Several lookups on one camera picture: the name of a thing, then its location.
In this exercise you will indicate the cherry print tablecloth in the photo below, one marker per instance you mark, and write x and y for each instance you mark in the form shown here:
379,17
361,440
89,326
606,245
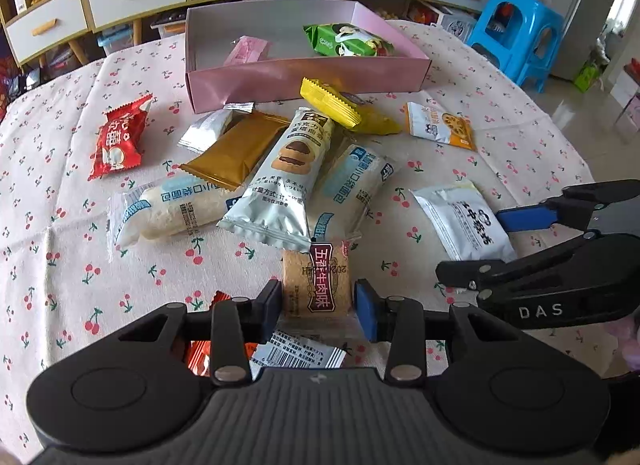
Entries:
65,255

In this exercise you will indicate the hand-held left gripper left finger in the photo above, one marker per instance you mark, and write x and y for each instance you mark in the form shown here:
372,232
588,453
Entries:
272,304

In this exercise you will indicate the large red snack packet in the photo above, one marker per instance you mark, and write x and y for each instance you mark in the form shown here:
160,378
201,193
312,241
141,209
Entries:
117,142

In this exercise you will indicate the plain silver snack packet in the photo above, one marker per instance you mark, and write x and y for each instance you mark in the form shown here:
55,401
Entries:
207,127

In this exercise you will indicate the brown-label cracker packet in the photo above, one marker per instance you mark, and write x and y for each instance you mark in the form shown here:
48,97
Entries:
315,285

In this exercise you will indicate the white printed box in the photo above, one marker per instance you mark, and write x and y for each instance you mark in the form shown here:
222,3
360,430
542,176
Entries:
460,25

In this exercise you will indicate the clear blue-print bread packet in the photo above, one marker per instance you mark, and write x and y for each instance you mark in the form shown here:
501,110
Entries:
165,210
350,185

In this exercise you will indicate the green snack packet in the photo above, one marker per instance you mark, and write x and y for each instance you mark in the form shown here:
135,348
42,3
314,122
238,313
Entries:
345,40

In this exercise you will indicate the blue plastic stool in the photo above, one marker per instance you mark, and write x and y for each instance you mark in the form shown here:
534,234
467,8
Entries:
515,25

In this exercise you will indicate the pale blue cookie packet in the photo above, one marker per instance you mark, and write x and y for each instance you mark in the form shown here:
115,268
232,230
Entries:
280,185

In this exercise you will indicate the pink snack packet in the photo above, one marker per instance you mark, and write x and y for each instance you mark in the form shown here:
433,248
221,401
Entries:
245,51

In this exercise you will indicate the person's right forearm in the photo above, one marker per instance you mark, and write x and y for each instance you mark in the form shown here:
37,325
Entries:
627,345

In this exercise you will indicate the orange snack packet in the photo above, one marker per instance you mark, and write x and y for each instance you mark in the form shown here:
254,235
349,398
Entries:
200,357

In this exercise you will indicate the yellow snack packet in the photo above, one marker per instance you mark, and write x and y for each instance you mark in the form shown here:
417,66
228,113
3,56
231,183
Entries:
330,102

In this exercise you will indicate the white black-print snack packet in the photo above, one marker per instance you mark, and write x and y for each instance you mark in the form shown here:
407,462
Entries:
460,220

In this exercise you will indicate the green bag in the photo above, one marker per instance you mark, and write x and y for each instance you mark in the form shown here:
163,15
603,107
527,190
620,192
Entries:
590,75

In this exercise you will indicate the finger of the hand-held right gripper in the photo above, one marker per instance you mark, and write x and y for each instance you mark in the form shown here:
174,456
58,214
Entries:
500,272
525,219

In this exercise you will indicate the gold snack packet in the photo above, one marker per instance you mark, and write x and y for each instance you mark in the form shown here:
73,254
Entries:
235,150

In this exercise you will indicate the grey refrigerator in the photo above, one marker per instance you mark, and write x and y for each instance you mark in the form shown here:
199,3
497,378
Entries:
585,5

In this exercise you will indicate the orange white cookie packet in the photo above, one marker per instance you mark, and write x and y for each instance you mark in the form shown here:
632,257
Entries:
440,127

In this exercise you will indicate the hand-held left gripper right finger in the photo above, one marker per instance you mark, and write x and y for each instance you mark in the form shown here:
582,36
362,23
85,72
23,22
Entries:
365,310

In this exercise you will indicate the pink cardboard box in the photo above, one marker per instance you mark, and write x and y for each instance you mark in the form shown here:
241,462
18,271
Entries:
300,80

